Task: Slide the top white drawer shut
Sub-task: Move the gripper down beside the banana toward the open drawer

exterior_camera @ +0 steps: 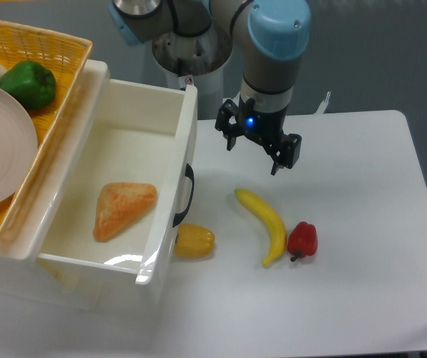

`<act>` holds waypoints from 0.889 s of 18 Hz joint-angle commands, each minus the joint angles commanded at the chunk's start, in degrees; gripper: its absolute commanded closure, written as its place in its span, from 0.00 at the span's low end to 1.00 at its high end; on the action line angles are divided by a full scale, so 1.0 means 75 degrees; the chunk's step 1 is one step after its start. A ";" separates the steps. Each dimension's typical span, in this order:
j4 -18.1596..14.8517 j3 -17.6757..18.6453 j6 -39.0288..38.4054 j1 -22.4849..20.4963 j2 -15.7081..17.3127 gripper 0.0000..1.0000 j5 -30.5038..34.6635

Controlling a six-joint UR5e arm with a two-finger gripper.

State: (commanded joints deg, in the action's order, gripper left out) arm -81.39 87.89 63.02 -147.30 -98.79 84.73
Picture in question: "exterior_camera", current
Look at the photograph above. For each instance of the red bell pepper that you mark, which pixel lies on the red bell pepper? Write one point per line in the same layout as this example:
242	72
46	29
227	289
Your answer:
302	242

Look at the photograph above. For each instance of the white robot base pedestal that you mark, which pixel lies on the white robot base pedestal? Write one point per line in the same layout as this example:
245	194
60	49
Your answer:
197	61

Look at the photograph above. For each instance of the yellow woven basket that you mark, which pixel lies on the yellow woven basket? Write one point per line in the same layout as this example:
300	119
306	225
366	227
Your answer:
65	55

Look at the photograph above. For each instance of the black top drawer handle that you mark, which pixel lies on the black top drawer handle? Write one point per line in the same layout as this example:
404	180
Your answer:
187	194

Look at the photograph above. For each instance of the yellow banana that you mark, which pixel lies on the yellow banana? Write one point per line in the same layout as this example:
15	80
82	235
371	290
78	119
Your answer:
270	219

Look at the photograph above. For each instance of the pink plate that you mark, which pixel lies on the pink plate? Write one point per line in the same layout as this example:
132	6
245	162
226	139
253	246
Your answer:
0	145

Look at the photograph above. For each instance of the toasted bread triangle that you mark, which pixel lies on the toasted bread triangle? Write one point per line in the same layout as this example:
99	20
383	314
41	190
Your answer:
119	205

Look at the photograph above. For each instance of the green bell pepper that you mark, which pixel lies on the green bell pepper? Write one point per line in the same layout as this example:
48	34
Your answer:
31	84

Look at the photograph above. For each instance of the yellow bell pepper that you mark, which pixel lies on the yellow bell pepper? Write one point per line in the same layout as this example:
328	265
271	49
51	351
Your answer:
194	241

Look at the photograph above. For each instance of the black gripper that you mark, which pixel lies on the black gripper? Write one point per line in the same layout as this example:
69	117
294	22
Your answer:
263	128

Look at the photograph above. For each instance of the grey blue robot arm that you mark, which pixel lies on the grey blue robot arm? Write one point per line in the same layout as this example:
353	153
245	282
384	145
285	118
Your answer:
272	36

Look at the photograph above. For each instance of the white top drawer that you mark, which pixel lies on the white top drawer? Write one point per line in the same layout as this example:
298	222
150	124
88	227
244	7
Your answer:
141	134

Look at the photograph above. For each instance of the white drawer cabinet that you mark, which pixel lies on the white drawer cabinet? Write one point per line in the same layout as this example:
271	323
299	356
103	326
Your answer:
21	272

